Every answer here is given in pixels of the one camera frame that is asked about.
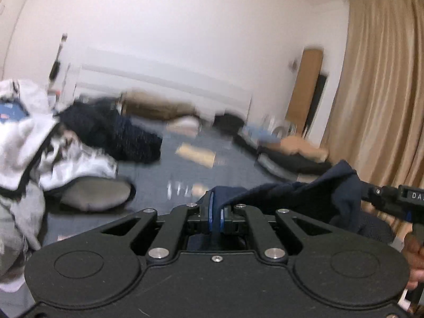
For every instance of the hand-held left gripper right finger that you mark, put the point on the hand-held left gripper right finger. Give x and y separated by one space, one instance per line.
227 220

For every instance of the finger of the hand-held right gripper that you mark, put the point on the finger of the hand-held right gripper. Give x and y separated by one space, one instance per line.
381 196

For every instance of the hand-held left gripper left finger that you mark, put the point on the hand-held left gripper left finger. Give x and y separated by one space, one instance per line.
211 212

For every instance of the navy blue shirt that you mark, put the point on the navy blue shirt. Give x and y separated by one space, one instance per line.
318 192

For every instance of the person's right hand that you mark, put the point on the person's right hand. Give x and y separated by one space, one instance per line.
415 255

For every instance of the grey-blue printed quilt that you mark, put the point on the grey-blue printed quilt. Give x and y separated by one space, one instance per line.
185 172

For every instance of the black folded pants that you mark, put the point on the black folded pants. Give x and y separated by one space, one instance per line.
291 163

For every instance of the white folded cloth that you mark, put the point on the white folded cloth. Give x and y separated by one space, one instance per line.
182 126

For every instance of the blue folded shirt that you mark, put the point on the blue folded shirt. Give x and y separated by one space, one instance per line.
261 133

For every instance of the tan garment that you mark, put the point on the tan garment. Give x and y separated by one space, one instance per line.
299 146

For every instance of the beige curtain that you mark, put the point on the beige curtain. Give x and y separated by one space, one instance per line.
381 89

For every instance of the black panel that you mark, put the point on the black panel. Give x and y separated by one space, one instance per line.
320 99

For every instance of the olive brown folded blanket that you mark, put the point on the olive brown folded blanket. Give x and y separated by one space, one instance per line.
155 106

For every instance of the black dotted garment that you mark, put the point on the black dotted garment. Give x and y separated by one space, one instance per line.
112 132

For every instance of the brown cardboard board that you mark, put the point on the brown cardboard board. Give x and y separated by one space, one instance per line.
304 86

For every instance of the white headboard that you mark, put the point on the white headboard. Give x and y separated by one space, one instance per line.
165 79

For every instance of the grey garment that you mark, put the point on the grey garment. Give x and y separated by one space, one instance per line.
16 225

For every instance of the white fleece black-trimmed jacket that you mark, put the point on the white fleece black-trimmed jacket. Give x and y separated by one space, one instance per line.
23 142

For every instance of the blue printed cloth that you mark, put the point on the blue printed cloth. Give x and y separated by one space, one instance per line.
13 113

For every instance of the black wall-hung device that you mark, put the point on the black wall-hung device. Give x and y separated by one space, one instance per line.
56 68

